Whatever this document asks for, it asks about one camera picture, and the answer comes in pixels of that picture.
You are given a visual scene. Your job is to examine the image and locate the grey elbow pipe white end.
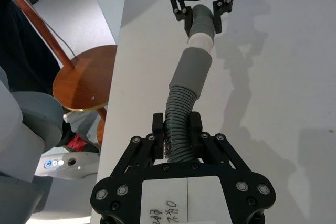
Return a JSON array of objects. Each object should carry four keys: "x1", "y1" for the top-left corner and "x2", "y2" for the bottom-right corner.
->
[{"x1": 187, "y1": 4, "x2": 217, "y2": 53}]

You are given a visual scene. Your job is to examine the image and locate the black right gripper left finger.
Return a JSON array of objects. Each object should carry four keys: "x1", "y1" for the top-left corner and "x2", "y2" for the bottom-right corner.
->
[{"x1": 90, "y1": 112, "x2": 166, "y2": 204}]

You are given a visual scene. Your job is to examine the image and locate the grey corrugated hose with cuff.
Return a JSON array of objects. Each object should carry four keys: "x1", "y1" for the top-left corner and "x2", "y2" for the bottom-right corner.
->
[{"x1": 163, "y1": 46, "x2": 213, "y2": 164}]

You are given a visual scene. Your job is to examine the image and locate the brown wooden stand round base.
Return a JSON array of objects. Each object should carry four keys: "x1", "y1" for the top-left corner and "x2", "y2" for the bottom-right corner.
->
[{"x1": 0, "y1": 0, "x2": 118, "y2": 147}]

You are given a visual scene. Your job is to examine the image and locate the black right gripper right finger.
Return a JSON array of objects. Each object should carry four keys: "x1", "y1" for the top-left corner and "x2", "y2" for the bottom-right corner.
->
[{"x1": 189, "y1": 112, "x2": 278, "y2": 205}]

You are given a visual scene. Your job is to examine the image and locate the red fabric item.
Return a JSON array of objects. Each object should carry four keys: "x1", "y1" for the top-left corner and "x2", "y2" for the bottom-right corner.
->
[{"x1": 67, "y1": 133, "x2": 89, "y2": 153}]

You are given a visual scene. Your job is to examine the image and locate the person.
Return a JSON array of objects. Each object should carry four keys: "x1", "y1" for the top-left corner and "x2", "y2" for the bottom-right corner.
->
[{"x1": 0, "y1": 0, "x2": 61, "y2": 96}]

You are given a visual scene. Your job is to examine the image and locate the thin grey cable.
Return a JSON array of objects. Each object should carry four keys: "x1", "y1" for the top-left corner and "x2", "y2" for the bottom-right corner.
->
[{"x1": 45, "y1": 21, "x2": 79, "y2": 59}]

